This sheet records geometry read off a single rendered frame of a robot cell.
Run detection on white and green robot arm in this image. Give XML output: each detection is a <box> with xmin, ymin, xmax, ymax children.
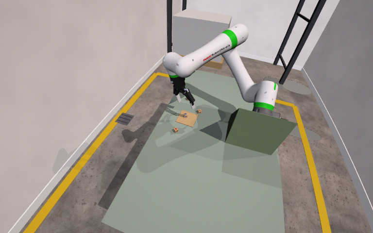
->
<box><xmin>163</xmin><ymin>24</ymin><xmax>280</xmax><ymax>118</ymax></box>

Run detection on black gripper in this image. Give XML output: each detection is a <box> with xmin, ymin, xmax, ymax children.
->
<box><xmin>173</xmin><ymin>82</ymin><xmax>195</xmax><ymax>109</ymax></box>

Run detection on tan mat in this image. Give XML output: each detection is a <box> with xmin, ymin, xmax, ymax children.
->
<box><xmin>175</xmin><ymin>110</ymin><xmax>198</xmax><ymax>127</ymax></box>

